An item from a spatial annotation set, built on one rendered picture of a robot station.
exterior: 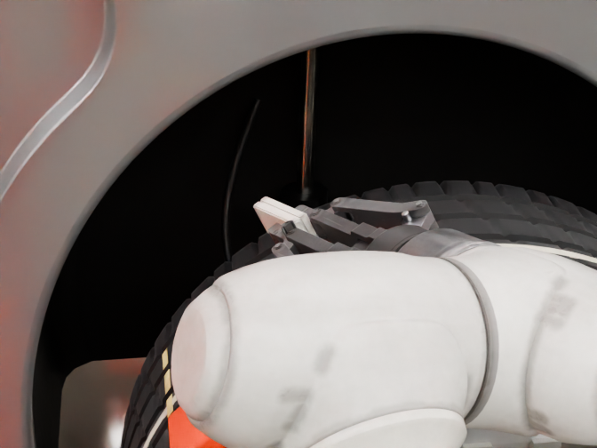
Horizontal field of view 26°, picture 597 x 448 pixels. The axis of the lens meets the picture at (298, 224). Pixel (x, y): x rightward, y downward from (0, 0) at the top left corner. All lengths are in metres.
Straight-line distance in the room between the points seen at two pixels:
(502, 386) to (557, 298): 0.06
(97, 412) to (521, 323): 2.34
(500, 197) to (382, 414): 0.64
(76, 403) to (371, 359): 2.42
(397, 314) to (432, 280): 0.04
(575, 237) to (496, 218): 0.08
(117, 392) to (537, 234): 1.99
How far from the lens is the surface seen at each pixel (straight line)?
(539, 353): 0.74
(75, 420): 3.02
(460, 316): 0.72
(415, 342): 0.69
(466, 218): 1.22
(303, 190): 1.63
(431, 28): 1.29
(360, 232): 0.97
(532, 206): 1.27
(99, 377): 3.15
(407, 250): 0.87
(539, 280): 0.76
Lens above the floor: 1.72
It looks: 27 degrees down
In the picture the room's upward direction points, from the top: straight up
